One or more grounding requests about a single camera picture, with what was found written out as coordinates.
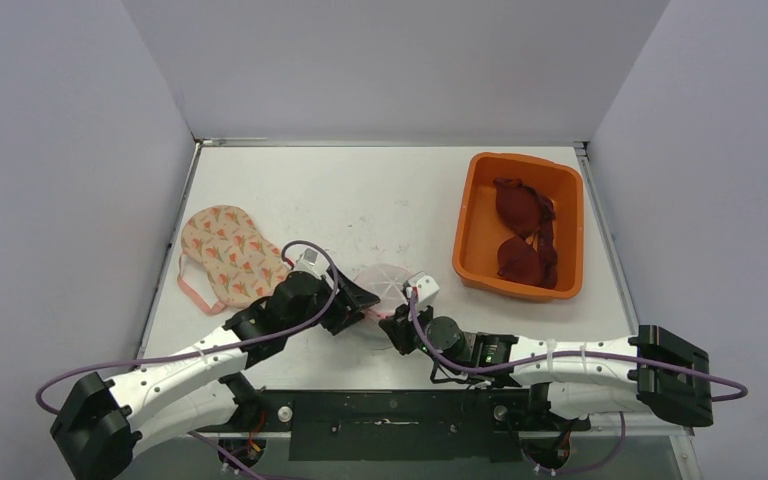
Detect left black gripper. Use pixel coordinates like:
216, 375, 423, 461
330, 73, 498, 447
286, 266, 379, 337

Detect white mesh pink-trimmed laundry bag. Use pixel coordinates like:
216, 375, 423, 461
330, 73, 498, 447
353, 263, 414, 327

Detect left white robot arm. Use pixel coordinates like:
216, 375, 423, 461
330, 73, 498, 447
50, 269, 380, 479

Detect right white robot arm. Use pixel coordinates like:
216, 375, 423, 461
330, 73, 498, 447
379, 305, 713, 429

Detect floral beige bra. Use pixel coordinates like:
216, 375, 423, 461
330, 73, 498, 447
177, 205, 290, 316

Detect dark red bra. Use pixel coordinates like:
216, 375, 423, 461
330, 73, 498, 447
493, 177, 558, 289

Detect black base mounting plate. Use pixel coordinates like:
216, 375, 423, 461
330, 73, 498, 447
205, 389, 591, 463

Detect orange plastic basin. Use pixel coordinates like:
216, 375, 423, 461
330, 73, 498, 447
452, 152, 584, 302

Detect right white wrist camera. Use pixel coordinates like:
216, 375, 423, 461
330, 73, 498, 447
402, 271, 440, 312

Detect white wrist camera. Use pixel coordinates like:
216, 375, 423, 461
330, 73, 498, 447
402, 271, 440, 312
293, 247, 329, 278

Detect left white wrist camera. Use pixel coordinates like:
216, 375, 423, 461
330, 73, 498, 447
293, 247, 329, 278

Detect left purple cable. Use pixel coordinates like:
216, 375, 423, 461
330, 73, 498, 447
34, 239, 340, 415

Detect purple cable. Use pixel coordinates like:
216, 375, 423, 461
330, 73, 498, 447
407, 291, 750, 475
34, 239, 340, 415

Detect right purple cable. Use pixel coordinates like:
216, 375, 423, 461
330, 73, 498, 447
407, 291, 750, 475

